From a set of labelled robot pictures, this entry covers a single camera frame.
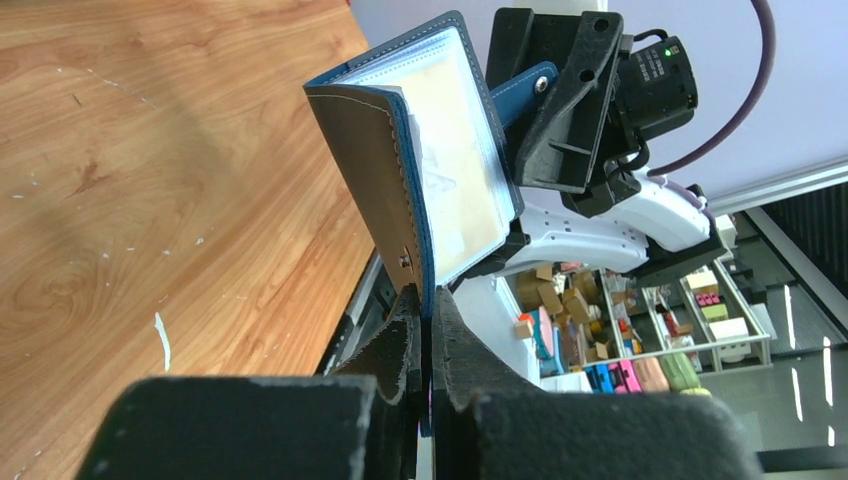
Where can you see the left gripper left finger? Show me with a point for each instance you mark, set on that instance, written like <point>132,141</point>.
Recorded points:
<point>359,421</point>

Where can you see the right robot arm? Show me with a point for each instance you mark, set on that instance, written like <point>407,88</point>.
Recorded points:
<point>658,236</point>

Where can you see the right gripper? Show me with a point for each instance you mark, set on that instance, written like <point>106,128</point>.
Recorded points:
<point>579,136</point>

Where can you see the blue card holder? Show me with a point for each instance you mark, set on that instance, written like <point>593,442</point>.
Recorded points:
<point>365,120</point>

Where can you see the gold card in holder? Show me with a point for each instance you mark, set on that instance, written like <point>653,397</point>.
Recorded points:
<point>456,159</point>

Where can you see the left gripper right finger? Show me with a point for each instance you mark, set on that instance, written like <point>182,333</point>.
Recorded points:
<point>489,422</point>

